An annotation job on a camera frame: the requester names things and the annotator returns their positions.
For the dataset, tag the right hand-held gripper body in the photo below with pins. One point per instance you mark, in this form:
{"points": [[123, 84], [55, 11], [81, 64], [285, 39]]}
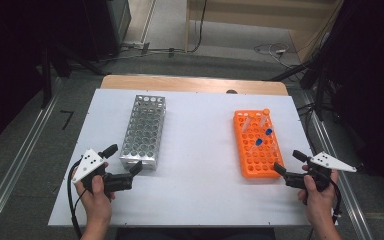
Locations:
{"points": [[330, 162]]}

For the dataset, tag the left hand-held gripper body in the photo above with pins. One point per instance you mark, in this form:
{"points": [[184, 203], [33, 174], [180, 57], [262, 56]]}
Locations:
{"points": [[88, 161]]}

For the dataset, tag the orange plastic test tube rack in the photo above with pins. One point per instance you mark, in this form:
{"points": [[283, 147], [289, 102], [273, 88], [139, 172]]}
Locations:
{"points": [[256, 150]]}

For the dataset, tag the blue cap test tube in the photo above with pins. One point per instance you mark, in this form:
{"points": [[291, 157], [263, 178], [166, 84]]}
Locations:
{"points": [[258, 142], [268, 132]]}

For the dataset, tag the metal test tube rack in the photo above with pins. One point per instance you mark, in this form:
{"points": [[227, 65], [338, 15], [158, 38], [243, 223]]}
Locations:
{"points": [[143, 133]]}

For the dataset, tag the orange cap test tube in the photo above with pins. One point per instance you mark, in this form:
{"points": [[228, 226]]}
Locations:
{"points": [[264, 117], [248, 123]]}

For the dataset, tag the person's right hand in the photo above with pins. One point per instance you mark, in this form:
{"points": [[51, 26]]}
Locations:
{"points": [[318, 200]]}

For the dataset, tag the person's left hand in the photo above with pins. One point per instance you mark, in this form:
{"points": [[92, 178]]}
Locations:
{"points": [[96, 200]]}

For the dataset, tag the white table board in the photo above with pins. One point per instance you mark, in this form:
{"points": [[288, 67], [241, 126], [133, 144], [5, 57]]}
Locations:
{"points": [[196, 186]]}

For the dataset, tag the black metal stand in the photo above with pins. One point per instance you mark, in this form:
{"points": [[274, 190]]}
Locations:
{"points": [[318, 86], [46, 76]]}

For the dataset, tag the black curtain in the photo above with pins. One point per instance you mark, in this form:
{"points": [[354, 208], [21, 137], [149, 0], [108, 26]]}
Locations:
{"points": [[373, 83], [3, 66]]}

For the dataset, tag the wooden table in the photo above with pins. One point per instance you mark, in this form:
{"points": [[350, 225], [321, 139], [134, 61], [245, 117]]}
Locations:
{"points": [[186, 83]]}

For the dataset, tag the dark cabinet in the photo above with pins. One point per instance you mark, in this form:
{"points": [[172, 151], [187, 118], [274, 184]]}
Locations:
{"points": [[110, 23]]}

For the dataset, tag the beige wooden furniture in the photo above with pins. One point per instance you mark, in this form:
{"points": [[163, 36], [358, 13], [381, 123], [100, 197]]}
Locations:
{"points": [[246, 13]]}

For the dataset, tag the aluminium floor rail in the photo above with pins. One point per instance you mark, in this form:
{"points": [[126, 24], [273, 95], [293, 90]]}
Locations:
{"points": [[346, 193], [16, 166]]}

